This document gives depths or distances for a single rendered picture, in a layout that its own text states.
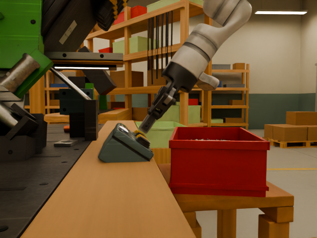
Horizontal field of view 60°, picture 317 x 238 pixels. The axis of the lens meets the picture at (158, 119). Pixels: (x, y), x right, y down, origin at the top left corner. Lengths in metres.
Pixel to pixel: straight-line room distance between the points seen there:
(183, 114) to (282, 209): 2.50
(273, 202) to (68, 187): 0.45
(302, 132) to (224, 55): 4.46
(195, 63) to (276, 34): 10.17
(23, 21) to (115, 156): 0.36
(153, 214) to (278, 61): 10.40
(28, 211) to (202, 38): 0.46
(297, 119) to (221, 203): 6.45
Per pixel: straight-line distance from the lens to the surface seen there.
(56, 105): 9.50
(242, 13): 0.64
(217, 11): 0.64
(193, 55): 0.59
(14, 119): 0.57
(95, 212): 0.28
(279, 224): 0.70
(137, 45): 3.84
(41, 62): 0.62
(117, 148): 0.48
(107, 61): 0.74
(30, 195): 0.35
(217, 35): 0.61
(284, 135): 6.37
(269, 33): 10.64
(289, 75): 10.74
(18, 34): 0.67
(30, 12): 0.68
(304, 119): 7.12
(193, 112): 3.40
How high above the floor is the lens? 1.01
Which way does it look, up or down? 4 degrees down
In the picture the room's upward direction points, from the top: straight up
